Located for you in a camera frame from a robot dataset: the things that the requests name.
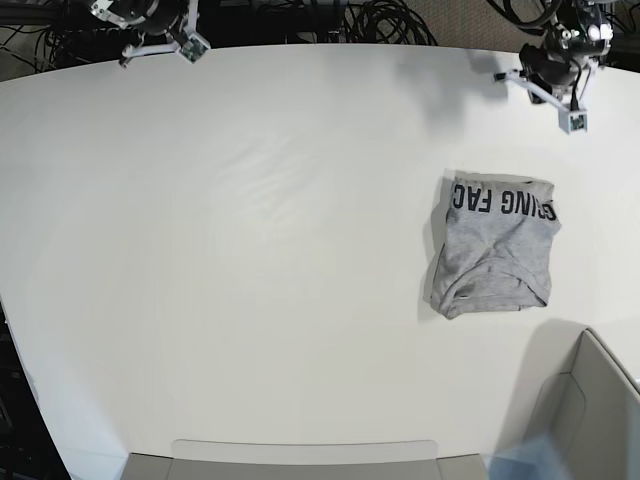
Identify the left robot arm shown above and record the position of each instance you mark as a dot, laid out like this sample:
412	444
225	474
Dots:
575	37

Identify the blue cloth at corner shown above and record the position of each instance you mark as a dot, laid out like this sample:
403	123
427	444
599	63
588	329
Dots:
538	458

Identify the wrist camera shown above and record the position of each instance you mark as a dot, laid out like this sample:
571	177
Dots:
571	121
192	46

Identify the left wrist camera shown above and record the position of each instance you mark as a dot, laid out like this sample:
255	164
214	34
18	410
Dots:
571	121

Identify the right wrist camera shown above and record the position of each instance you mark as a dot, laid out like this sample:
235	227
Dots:
192	46

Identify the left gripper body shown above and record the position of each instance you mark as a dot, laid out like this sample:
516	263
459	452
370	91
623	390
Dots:
559	78

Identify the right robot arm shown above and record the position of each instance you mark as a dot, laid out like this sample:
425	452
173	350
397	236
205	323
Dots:
106	11

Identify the grey box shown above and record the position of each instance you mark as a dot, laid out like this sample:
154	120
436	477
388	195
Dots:
592	412
190	459

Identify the grey T-shirt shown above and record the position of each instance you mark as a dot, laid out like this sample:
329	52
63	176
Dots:
499	232

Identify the grey box at right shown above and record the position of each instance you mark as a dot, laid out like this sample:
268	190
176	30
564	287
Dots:
592	412

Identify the grey box at bottom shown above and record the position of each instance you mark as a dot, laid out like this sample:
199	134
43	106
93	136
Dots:
190	459

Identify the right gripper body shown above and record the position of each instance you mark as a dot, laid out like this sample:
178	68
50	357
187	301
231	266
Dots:
160	23

